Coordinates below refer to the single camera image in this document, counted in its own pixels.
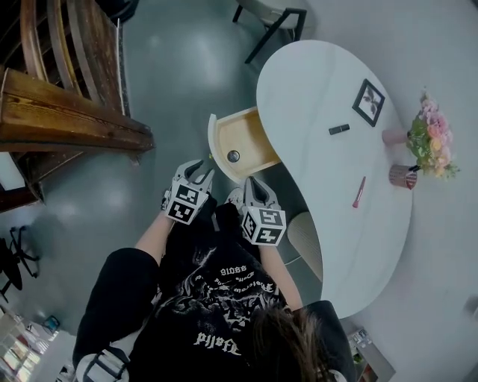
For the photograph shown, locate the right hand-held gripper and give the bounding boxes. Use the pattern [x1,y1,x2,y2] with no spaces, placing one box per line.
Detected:
[240,175,288,247]

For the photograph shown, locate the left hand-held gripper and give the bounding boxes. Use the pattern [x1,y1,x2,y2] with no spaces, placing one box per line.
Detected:
[167,159,217,226]

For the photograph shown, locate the cream large drawer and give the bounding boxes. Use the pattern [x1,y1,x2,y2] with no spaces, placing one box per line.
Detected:
[208,106,281,184]

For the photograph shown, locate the white curved desk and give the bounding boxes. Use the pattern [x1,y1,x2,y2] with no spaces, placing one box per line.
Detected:
[255,39,414,320]

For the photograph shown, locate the person's right forearm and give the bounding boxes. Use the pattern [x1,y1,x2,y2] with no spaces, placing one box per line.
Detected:
[257,242,303,310]

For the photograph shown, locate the person's left forearm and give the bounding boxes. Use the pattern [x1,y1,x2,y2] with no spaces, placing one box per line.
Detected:
[134,216,176,269]

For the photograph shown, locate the person's right white shoe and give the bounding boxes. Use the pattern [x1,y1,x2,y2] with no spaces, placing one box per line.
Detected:
[226,187,246,206]

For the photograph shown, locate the person's black trousers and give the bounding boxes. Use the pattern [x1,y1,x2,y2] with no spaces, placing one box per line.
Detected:
[193,193,246,243]

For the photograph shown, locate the pink makeup brush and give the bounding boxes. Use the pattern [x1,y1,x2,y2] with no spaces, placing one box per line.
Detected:
[351,175,367,209]

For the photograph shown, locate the person's black printed shirt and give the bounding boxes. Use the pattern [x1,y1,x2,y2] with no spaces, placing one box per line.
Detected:
[72,223,356,382]

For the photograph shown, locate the pink perforated pen holder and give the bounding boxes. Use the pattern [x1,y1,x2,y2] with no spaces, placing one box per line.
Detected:
[388,163,418,191]

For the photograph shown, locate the pink vase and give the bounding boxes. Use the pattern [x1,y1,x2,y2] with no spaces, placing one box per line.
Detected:
[381,128,410,146]

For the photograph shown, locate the grey chair with black legs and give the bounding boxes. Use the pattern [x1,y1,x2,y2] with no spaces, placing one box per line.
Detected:
[232,0,313,64]

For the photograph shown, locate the pink flower bouquet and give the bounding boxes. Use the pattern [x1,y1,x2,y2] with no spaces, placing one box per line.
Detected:
[406,87,461,180]

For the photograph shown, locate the black office chair base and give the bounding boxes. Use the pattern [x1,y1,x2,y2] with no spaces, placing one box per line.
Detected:
[0,225,41,303]

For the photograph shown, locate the grey cubby shelf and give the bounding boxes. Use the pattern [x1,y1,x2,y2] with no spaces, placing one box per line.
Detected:
[347,326,397,382]

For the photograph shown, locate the black picture frame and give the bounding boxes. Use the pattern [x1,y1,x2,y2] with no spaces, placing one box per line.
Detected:
[351,78,386,127]

